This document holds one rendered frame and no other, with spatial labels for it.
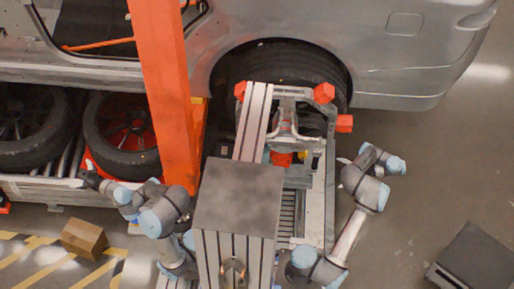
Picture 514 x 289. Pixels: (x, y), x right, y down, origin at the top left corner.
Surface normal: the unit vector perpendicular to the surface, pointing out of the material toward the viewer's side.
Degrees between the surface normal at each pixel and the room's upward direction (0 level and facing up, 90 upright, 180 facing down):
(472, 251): 0
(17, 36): 90
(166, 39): 90
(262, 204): 0
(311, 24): 90
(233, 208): 0
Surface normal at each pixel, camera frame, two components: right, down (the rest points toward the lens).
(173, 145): -0.07, 0.85
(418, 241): 0.02, -0.53
